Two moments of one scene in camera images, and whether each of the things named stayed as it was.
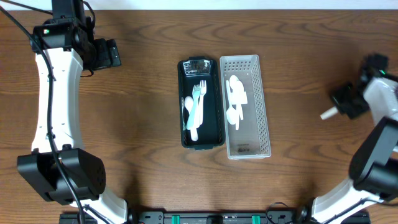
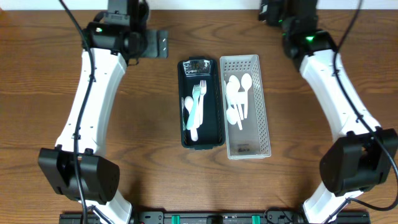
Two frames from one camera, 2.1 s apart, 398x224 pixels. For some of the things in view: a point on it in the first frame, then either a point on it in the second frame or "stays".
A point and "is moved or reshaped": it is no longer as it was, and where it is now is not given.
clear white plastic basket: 251,140 stays
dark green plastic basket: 212,133 stays
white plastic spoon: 188,102 stays
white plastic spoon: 238,87 is moved or reshaped
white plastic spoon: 329,113 is moved or reshaped
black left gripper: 112,53 to 121,6
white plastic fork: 203,85 stays
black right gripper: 339,101 to 268,8
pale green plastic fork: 196,89 stays
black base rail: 212,216 stays
